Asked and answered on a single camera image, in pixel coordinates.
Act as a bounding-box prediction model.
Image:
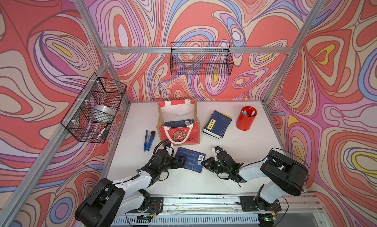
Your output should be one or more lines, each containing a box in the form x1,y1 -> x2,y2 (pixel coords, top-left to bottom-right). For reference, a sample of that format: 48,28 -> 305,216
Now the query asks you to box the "red pen holder cup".
236,106 -> 257,131

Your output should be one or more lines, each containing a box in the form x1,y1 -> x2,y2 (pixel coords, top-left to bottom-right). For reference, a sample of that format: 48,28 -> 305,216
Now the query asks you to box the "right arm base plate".
238,196 -> 282,213

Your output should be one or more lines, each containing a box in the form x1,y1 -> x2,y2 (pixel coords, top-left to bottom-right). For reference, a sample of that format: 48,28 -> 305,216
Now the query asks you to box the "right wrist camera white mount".
212,146 -> 223,161

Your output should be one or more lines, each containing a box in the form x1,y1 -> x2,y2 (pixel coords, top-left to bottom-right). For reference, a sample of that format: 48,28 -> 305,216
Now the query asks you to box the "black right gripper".
200,157 -> 230,175

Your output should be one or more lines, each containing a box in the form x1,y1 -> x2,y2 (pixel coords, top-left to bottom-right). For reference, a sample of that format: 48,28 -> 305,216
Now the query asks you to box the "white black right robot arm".
201,146 -> 309,212

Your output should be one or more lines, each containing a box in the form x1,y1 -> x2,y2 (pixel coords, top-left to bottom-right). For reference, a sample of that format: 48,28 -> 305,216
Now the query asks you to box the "black wire basket wall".
61,73 -> 127,143
170,40 -> 234,76

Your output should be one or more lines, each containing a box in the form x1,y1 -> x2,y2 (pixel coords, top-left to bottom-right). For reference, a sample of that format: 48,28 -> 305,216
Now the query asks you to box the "grey tape roll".
89,105 -> 115,123

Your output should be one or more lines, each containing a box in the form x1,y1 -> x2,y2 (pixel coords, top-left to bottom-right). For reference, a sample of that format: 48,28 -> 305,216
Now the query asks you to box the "black wire basket left wall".
61,73 -> 127,143

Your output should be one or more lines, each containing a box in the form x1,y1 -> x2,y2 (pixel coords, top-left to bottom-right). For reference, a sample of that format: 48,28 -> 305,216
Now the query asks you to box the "black wire basket back wall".
170,40 -> 234,76

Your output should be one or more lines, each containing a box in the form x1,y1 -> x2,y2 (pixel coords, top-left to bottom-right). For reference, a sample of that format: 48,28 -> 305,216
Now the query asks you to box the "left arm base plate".
137,197 -> 164,215

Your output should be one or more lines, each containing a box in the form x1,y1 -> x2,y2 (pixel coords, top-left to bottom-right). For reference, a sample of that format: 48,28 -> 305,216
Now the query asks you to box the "red beige canvas tote bag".
157,99 -> 200,145

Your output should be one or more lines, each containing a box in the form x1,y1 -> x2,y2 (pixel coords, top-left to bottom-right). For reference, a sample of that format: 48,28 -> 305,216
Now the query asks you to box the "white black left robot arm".
75,149 -> 187,227

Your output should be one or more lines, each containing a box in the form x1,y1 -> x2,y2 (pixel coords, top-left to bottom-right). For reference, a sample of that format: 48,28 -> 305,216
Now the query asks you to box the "navy book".
164,119 -> 194,128
202,111 -> 232,140
176,147 -> 206,173

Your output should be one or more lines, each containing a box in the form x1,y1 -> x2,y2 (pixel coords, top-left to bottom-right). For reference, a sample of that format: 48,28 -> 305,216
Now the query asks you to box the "white marker in basket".
96,127 -> 109,140

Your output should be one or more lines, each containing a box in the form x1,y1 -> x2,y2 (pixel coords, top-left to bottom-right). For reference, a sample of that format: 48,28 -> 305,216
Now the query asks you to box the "green circuit board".
136,215 -> 155,224

